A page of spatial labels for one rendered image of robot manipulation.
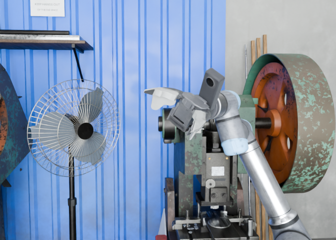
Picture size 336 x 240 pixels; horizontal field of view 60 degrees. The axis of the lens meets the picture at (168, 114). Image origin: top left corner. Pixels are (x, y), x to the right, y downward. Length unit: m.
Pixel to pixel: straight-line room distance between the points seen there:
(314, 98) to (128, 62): 1.81
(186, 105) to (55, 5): 2.43
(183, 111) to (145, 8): 2.26
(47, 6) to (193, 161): 2.05
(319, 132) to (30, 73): 2.42
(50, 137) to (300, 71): 1.35
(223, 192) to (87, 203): 1.67
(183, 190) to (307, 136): 0.88
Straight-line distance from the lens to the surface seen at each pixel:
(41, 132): 1.71
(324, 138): 1.54
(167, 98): 0.69
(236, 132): 0.86
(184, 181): 1.96
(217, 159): 1.69
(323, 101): 1.54
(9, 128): 2.18
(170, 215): 2.08
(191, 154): 1.61
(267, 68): 1.88
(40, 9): 3.04
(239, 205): 2.16
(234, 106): 0.87
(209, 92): 0.72
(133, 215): 3.05
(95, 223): 3.11
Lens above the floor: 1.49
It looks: 4 degrees down
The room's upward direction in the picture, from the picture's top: straight up
